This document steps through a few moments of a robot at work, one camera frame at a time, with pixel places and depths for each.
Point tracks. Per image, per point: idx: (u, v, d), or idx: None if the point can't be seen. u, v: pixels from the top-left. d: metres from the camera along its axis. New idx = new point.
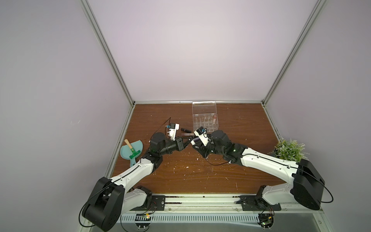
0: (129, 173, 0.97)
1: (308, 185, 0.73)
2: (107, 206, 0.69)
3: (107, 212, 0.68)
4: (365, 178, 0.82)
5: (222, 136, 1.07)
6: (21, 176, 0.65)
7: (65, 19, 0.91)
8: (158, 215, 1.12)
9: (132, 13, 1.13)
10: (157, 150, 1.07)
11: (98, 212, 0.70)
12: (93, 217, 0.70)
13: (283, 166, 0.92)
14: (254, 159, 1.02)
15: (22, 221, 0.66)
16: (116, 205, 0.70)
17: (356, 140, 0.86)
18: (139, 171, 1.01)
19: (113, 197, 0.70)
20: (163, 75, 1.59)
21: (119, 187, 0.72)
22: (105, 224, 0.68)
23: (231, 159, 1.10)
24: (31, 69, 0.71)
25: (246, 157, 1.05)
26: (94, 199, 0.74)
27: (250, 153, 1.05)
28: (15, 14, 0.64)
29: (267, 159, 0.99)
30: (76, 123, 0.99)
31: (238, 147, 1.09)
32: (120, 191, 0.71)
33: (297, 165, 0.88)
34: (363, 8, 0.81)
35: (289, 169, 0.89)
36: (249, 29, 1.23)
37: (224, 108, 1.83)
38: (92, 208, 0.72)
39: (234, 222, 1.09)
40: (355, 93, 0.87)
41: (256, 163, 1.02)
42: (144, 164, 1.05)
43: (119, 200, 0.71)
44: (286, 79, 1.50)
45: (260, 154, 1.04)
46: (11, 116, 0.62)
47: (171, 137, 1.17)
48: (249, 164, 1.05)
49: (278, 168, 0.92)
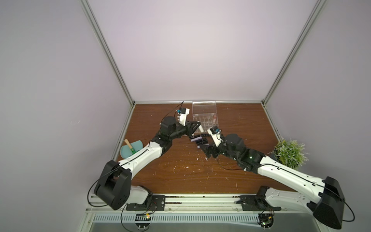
0: (137, 157, 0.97)
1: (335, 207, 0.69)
2: (117, 187, 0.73)
3: (116, 193, 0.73)
4: (365, 177, 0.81)
5: (238, 140, 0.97)
6: (20, 176, 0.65)
7: (65, 19, 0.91)
8: (158, 215, 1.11)
9: (132, 13, 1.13)
10: (167, 133, 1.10)
11: (108, 193, 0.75)
12: (104, 195, 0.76)
13: (307, 182, 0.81)
14: (275, 170, 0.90)
15: (22, 221, 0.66)
16: (123, 187, 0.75)
17: (356, 139, 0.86)
18: (147, 155, 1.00)
19: (121, 180, 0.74)
20: (163, 75, 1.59)
21: (126, 171, 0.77)
22: (114, 202, 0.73)
23: (247, 167, 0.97)
24: (31, 69, 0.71)
25: (264, 167, 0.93)
26: (104, 180, 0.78)
27: (270, 163, 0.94)
28: (15, 14, 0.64)
29: (290, 173, 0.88)
30: (76, 123, 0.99)
31: (255, 154, 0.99)
32: (127, 175, 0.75)
33: (324, 183, 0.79)
34: (363, 8, 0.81)
35: (315, 187, 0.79)
36: (249, 29, 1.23)
37: (224, 108, 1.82)
38: (103, 188, 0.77)
39: (234, 222, 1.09)
40: (356, 93, 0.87)
41: (277, 176, 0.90)
42: (152, 148, 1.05)
43: (126, 182, 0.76)
44: (286, 79, 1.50)
45: (280, 166, 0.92)
46: (10, 116, 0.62)
47: (181, 123, 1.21)
48: (267, 174, 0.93)
49: (302, 184, 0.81)
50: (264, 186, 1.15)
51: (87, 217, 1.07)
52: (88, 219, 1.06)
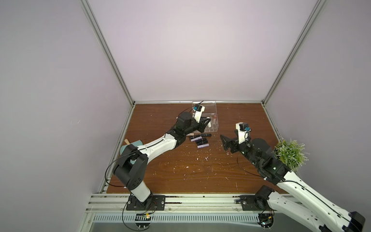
0: (153, 144, 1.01)
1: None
2: (134, 169, 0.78)
3: (132, 174, 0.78)
4: (365, 178, 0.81)
5: (266, 148, 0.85)
6: (20, 175, 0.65)
7: (65, 18, 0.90)
8: (158, 215, 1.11)
9: (132, 13, 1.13)
10: (182, 127, 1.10)
11: (125, 174, 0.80)
12: (120, 176, 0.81)
13: (333, 211, 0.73)
14: (298, 189, 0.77)
15: (22, 221, 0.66)
16: (139, 169, 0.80)
17: (356, 139, 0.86)
18: (163, 145, 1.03)
19: (139, 162, 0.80)
20: (163, 75, 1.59)
21: (143, 155, 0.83)
22: (129, 184, 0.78)
23: (268, 176, 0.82)
24: (30, 68, 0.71)
25: (289, 183, 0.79)
26: (122, 162, 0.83)
27: (295, 180, 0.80)
28: (15, 14, 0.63)
29: (314, 195, 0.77)
30: (76, 123, 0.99)
31: (279, 165, 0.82)
32: (144, 159, 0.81)
33: (350, 217, 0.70)
34: (363, 8, 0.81)
35: (340, 219, 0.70)
36: (249, 29, 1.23)
37: (224, 108, 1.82)
38: (120, 169, 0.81)
39: (234, 222, 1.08)
40: (356, 93, 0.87)
41: (298, 195, 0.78)
42: (167, 139, 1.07)
43: (143, 166, 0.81)
44: (286, 79, 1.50)
45: (305, 185, 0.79)
46: (10, 116, 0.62)
47: (195, 119, 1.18)
48: (287, 190, 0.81)
49: (326, 212, 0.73)
50: (270, 189, 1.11)
51: (87, 216, 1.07)
52: (88, 219, 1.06)
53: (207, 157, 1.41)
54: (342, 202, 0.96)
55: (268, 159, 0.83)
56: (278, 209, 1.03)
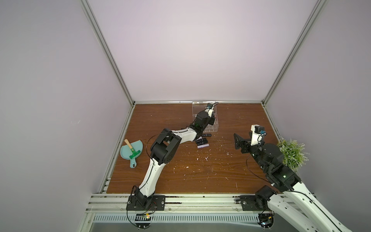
0: (179, 132, 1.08)
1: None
2: (169, 147, 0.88)
3: (167, 151, 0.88)
4: (365, 177, 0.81)
5: (278, 154, 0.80)
6: (20, 175, 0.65)
7: (65, 19, 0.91)
8: (158, 215, 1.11)
9: (133, 13, 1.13)
10: (201, 124, 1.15)
11: (161, 151, 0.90)
12: (156, 152, 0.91)
13: (337, 229, 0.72)
14: (306, 201, 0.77)
15: (21, 221, 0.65)
16: (174, 148, 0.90)
17: (356, 140, 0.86)
18: (188, 134, 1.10)
19: (174, 142, 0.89)
20: (163, 75, 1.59)
21: (177, 136, 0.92)
22: (164, 159, 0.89)
23: (275, 182, 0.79)
24: (31, 69, 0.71)
25: (297, 194, 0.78)
26: (160, 140, 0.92)
27: (304, 193, 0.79)
28: (14, 14, 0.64)
29: (321, 210, 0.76)
30: (76, 123, 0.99)
31: (290, 173, 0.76)
32: (178, 138, 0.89)
33: None
34: (363, 8, 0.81)
35: None
36: (249, 29, 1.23)
37: (224, 108, 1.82)
38: (158, 147, 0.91)
39: (234, 222, 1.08)
40: (356, 93, 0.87)
41: (305, 207, 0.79)
42: (191, 130, 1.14)
43: (177, 145, 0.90)
44: (286, 79, 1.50)
45: (313, 199, 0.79)
46: (10, 116, 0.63)
47: (209, 114, 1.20)
48: (294, 200, 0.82)
49: (330, 229, 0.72)
50: (272, 190, 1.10)
51: (87, 217, 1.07)
52: (87, 220, 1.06)
53: (207, 157, 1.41)
54: (341, 202, 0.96)
55: (278, 166, 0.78)
56: (278, 213, 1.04)
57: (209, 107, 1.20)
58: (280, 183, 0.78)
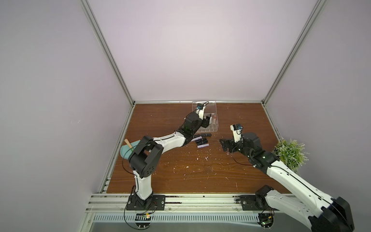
0: (166, 138, 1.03)
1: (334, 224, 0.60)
2: (149, 158, 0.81)
3: (147, 163, 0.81)
4: (366, 178, 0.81)
5: (254, 138, 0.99)
6: (21, 174, 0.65)
7: (65, 19, 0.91)
8: (158, 215, 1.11)
9: (133, 13, 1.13)
10: (190, 127, 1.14)
11: (140, 162, 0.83)
12: (135, 164, 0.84)
13: (314, 194, 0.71)
14: (283, 174, 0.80)
15: (21, 221, 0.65)
16: (155, 159, 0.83)
17: (356, 139, 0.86)
18: (174, 140, 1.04)
19: (154, 152, 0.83)
20: (163, 75, 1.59)
21: (159, 145, 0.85)
22: (144, 171, 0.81)
23: (257, 165, 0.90)
24: (30, 68, 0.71)
25: (274, 168, 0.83)
26: (139, 150, 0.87)
27: (281, 167, 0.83)
28: (15, 14, 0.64)
29: (298, 181, 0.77)
30: (76, 123, 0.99)
31: (269, 155, 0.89)
32: (160, 148, 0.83)
33: (333, 201, 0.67)
34: (363, 7, 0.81)
35: (321, 201, 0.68)
36: (250, 29, 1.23)
37: (224, 108, 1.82)
38: (135, 157, 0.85)
39: (234, 221, 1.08)
40: (356, 92, 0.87)
41: (283, 181, 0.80)
42: (178, 136, 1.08)
43: (158, 155, 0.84)
44: (286, 79, 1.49)
45: (291, 172, 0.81)
46: (11, 115, 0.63)
47: (199, 116, 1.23)
48: (275, 178, 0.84)
49: (306, 195, 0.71)
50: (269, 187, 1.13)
51: (87, 217, 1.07)
52: (87, 219, 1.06)
53: (207, 157, 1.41)
54: None
55: (258, 149, 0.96)
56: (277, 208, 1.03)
57: (200, 108, 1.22)
58: (262, 166, 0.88)
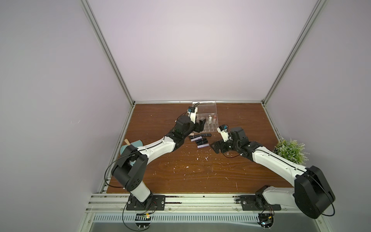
0: (153, 146, 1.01)
1: (310, 188, 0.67)
2: (133, 171, 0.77)
3: (130, 176, 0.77)
4: (366, 178, 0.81)
5: (239, 131, 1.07)
6: (20, 174, 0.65)
7: (65, 19, 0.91)
8: (158, 215, 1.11)
9: (132, 13, 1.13)
10: (181, 130, 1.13)
11: (124, 176, 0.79)
12: (119, 178, 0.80)
13: (291, 166, 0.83)
14: (265, 155, 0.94)
15: (21, 221, 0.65)
16: (139, 171, 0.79)
17: (356, 139, 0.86)
18: (162, 147, 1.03)
19: (138, 164, 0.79)
20: (163, 75, 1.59)
21: (143, 156, 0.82)
22: (128, 185, 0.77)
23: (244, 153, 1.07)
24: (30, 68, 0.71)
25: (257, 152, 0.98)
26: (122, 162, 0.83)
27: (263, 150, 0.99)
28: (15, 15, 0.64)
29: (278, 159, 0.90)
30: (76, 123, 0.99)
31: (253, 144, 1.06)
32: (144, 159, 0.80)
33: (306, 169, 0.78)
34: (363, 7, 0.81)
35: (295, 170, 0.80)
36: (249, 29, 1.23)
37: (224, 108, 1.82)
38: (119, 170, 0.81)
39: (234, 221, 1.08)
40: (356, 92, 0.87)
41: (266, 161, 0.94)
42: (166, 141, 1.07)
43: (142, 167, 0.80)
44: (286, 79, 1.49)
45: (272, 153, 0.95)
46: (10, 115, 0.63)
47: (191, 119, 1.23)
48: (261, 161, 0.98)
49: (284, 168, 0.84)
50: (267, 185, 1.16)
51: (87, 217, 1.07)
52: (87, 219, 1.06)
53: (207, 157, 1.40)
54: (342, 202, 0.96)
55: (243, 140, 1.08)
56: (273, 203, 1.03)
57: (191, 110, 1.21)
58: (248, 153, 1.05)
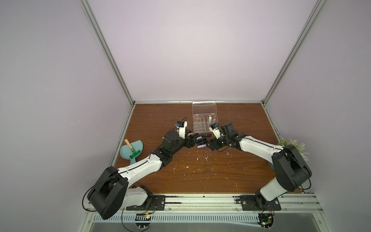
0: (135, 166, 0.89)
1: (285, 163, 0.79)
2: (109, 196, 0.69)
3: (107, 203, 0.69)
4: (366, 178, 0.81)
5: (229, 124, 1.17)
6: (20, 175, 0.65)
7: (65, 19, 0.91)
8: (158, 215, 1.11)
9: (132, 12, 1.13)
10: (169, 147, 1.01)
11: (100, 201, 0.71)
12: (95, 204, 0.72)
13: (270, 147, 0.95)
14: (250, 142, 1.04)
15: (20, 221, 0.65)
16: (118, 196, 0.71)
17: (356, 140, 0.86)
18: (146, 167, 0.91)
19: (117, 188, 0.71)
20: (162, 75, 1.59)
21: (122, 179, 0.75)
22: (104, 212, 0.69)
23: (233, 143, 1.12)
24: (30, 69, 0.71)
25: (243, 140, 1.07)
26: (101, 185, 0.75)
27: (248, 137, 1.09)
28: (15, 15, 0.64)
29: (260, 142, 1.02)
30: (76, 123, 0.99)
31: (241, 134, 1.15)
32: (123, 183, 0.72)
33: (282, 148, 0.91)
34: (363, 7, 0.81)
35: (274, 149, 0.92)
36: (249, 29, 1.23)
37: (224, 108, 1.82)
38: (96, 195, 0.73)
39: (234, 222, 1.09)
40: (356, 92, 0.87)
41: (251, 147, 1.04)
42: (152, 160, 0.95)
43: (121, 192, 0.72)
44: (286, 79, 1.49)
45: (255, 139, 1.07)
46: (10, 116, 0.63)
47: (180, 134, 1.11)
48: (246, 147, 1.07)
49: (264, 148, 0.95)
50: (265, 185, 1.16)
51: (87, 217, 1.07)
52: (87, 219, 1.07)
53: (207, 157, 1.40)
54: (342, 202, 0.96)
55: (232, 133, 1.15)
56: (272, 198, 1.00)
57: (179, 124, 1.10)
58: (236, 144, 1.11)
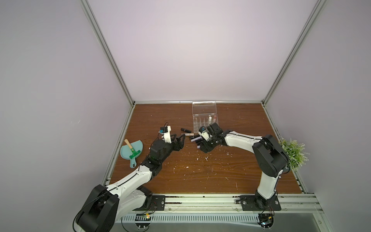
0: (125, 181, 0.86)
1: (264, 151, 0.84)
2: (100, 216, 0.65)
3: (98, 223, 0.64)
4: (365, 178, 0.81)
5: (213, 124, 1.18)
6: (21, 174, 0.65)
7: (65, 19, 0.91)
8: (158, 215, 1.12)
9: (132, 12, 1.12)
10: (156, 157, 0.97)
11: (91, 223, 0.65)
12: (85, 227, 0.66)
13: (251, 138, 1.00)
14: (233, 136, 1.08)
15: (21, 221, 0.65)
16: (109, 215, 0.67)
17: (356, 140, 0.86)
18: (136, 181, 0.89)
19: (107, 207, 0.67)
20: (163, 75, 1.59)
21: (113, 197, 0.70)
22: None
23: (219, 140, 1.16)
24: (30, 68, 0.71)
25: (227, 136, 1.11)
26: (89, 206, 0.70)
27: (232, 133, 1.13)
28: (15, 15, 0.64)
29: (242, 136, 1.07)
30: (76, 123, 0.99)
31: (225, 131, 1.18)
32: (114, 201, 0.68)
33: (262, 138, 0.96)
34: (363, 7, 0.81)
35: (254, 140, 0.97)
36: (249, 30, 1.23)
37: (224, 108, 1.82)
38: (86, 216, 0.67)
39: (234, 221, 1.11)
40: (356, 92, 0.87)
41: (235, 141, 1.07)
42: (142, 172, 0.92)
43: (113, 210, 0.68)
44: (286, 79, 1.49)
45: (238, 133, 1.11)
46: (11, 116, 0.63)
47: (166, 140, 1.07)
48: (231, 142, 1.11)
49: (246, 140, 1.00)
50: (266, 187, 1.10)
51: None
52: None
53: (207, 157, 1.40)
54: (343, 202, 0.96)
55: (218, 131, 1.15)
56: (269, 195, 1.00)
57: (163, 130, 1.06)
58: (222, 140, 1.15)
